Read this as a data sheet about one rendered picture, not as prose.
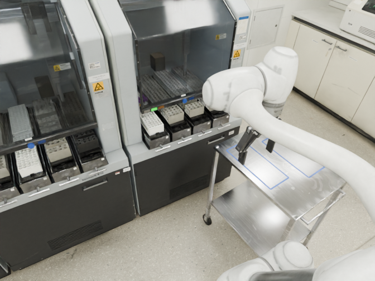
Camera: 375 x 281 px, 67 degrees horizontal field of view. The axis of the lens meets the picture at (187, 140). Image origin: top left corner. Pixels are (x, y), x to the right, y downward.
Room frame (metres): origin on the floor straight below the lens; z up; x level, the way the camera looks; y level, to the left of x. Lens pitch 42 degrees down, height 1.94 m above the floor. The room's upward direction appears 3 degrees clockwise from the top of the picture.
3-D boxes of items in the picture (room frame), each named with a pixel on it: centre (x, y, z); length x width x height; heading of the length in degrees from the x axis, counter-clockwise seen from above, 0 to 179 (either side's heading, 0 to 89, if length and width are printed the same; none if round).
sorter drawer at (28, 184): (1.18, 0.94, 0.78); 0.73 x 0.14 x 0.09; 31
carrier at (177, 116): (1.43, 0.08, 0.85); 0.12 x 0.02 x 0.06; 122
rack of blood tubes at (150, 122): (1.44, 0.27, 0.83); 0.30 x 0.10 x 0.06; 31
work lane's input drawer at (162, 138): (1.55, 0.33, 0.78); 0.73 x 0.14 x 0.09; 31
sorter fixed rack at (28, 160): (1.07, 0.87, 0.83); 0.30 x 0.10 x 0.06; 31
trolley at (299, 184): (1.11, -0.52, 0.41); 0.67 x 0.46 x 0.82; 37
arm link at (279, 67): (0.76, -0.25, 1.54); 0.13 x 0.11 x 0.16; 115
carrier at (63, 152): (1.06, 0.69, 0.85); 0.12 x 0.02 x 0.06; 122
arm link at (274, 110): (0.76, -0.26, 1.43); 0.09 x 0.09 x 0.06
